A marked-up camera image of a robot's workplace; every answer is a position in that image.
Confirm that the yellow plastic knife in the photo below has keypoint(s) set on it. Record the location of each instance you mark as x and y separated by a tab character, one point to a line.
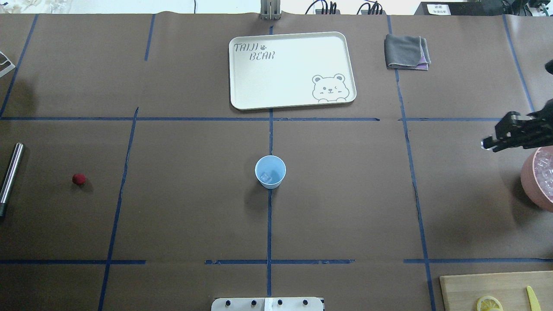
532	299

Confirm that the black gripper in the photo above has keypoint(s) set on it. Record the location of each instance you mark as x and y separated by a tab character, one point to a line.
528	133

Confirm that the light blue paper cup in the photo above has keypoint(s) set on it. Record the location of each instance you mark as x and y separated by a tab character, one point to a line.
273	165

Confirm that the pink bowl of ice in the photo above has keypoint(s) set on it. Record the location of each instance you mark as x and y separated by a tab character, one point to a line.
536	177

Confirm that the cream bear tray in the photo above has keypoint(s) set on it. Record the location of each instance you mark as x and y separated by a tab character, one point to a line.
290	70

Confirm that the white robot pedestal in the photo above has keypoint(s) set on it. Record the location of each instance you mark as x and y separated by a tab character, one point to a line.
269	304

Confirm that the red strawberry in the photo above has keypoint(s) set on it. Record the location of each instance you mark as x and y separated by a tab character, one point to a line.
79	179

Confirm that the clear ice cube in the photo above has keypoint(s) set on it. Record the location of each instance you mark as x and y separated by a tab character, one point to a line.
265	177

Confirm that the grey purple folded cloth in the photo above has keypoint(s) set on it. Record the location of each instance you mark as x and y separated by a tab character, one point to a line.
406	52

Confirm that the lemon slices row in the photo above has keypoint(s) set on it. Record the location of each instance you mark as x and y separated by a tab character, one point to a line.
488	303

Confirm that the wooden cutting board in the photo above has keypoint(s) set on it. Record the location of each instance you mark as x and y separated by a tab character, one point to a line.
461	292

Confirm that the steel muddler black tip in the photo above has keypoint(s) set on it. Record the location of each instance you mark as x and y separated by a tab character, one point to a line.
10	175

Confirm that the aluminium frame post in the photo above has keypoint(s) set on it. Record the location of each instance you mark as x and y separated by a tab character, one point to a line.
270	10

